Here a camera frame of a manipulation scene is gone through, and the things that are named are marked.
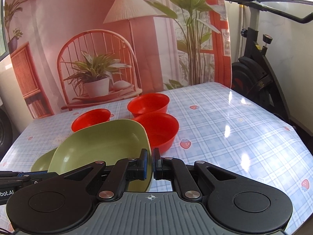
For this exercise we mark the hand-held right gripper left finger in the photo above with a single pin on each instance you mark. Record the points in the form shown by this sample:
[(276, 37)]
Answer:
[(146, 162)]

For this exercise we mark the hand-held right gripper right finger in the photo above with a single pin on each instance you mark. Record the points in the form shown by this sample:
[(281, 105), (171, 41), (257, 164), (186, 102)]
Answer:
[(154, 162)]

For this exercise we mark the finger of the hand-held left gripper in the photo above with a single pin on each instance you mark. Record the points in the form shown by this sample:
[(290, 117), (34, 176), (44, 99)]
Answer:
[(34, 175)]

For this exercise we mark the small green plate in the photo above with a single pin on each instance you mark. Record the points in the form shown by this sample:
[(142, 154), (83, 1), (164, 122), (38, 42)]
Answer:
[(42, 161)]

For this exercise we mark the large green plate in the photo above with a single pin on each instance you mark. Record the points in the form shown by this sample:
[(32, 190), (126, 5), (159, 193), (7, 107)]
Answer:
[(102, 144)]

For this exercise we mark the red plastic bowl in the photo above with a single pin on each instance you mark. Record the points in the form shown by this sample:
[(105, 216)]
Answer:
[(149, 105), (90, 120), (161, 129)]

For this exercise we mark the dark round object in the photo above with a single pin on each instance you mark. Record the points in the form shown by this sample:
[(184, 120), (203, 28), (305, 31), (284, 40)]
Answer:
[(4, 129)]

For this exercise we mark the black exercise bike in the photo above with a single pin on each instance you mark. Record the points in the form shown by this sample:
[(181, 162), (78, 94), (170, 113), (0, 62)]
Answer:
[(259, 78)]

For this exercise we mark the printed backdrop cloth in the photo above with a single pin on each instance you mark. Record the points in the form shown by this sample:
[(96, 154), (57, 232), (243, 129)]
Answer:
[(97, 17)]

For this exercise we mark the metal pipe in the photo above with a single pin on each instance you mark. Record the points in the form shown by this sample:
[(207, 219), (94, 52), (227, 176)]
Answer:
[(242, 29)]

